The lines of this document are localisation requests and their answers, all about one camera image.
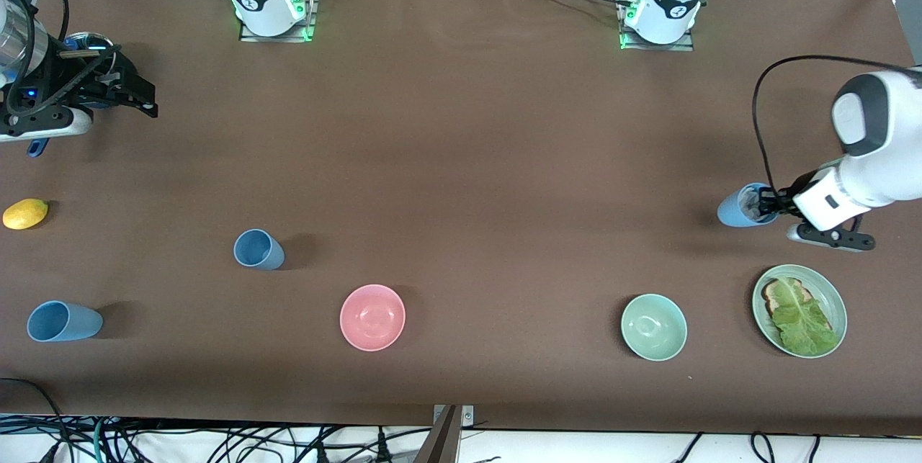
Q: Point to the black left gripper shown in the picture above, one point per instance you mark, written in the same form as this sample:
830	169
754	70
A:
783	199

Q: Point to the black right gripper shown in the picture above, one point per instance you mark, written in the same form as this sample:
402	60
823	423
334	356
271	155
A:
85	88

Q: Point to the white paper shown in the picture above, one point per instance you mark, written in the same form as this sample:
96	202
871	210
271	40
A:
753	212

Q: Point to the blue cup holding paper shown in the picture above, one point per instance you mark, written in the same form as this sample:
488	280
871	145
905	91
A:
731	211

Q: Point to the glass saucepan lid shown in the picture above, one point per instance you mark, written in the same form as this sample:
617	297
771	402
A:
90	40

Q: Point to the toast slice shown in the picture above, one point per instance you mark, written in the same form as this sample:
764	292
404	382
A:
772	297

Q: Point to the dark blue saucepan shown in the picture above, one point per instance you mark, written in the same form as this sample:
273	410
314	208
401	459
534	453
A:
36	149

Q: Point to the pale green plate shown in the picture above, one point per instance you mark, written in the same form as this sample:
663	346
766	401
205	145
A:
832	297

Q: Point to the green lettuce leaf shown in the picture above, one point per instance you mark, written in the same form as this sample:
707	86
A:
803	319

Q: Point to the yellow lemon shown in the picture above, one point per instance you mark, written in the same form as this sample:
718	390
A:
25	214

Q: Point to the pale green bowl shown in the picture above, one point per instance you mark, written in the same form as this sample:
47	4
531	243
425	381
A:
654	327

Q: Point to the pink bowl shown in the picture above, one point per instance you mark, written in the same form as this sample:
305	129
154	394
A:
372	317

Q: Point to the grey stand pole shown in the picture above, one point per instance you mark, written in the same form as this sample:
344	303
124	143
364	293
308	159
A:
439	445

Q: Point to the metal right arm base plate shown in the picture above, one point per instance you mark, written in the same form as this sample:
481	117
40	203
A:
288	38

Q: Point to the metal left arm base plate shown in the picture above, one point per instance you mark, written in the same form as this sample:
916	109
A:
648	47

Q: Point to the small metal table bracket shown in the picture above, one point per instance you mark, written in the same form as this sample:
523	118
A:
468	416

